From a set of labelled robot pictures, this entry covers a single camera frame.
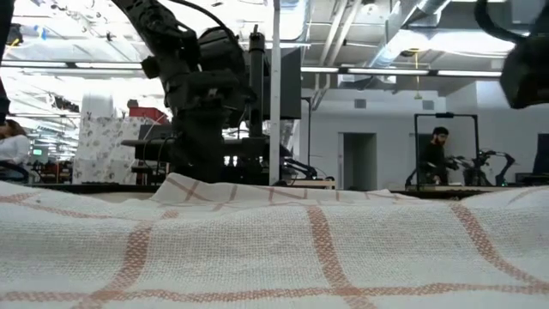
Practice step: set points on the red box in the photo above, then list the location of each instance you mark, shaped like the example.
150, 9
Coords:
148, 115

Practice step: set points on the dark doorway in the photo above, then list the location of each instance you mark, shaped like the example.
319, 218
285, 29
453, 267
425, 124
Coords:
360, 161

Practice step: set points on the black background robot arm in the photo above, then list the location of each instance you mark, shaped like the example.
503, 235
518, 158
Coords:
484, 165

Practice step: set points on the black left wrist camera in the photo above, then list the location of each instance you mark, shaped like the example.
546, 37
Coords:
218, 49

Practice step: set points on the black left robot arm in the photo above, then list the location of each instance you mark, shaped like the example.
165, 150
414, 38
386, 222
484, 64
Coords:
158, 30

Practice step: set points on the person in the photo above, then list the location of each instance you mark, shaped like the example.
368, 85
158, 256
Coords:
13, 148
434, 159

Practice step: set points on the floral patterned cover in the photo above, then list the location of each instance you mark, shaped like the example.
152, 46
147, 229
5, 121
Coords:
100, 150

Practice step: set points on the white red-checked towel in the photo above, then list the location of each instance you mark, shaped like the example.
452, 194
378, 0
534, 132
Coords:
274, 249

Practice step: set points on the white vertical post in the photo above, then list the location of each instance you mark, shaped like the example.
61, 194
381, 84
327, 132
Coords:
275, 107

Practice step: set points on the long ceiling light strip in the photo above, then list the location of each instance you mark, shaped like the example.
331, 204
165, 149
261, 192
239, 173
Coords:
73, 65
386, 71

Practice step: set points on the dark screen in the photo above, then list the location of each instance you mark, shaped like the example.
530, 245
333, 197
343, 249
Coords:
542, 153

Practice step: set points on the black vertical column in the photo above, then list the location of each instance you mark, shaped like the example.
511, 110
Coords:
256, 86

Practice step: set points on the grey desk with black legs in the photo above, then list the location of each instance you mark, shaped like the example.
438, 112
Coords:
150, 148

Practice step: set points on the black monitor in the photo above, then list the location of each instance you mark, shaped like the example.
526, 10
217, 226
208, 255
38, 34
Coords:
289, 83

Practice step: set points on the silver ceiling duct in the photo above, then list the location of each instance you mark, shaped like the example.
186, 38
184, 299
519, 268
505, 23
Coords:
403, 30

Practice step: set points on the black metal table frame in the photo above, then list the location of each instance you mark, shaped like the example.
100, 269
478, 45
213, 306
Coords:
107, 188

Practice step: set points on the black background rig frame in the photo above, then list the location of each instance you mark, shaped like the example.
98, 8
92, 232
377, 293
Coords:
446, 115

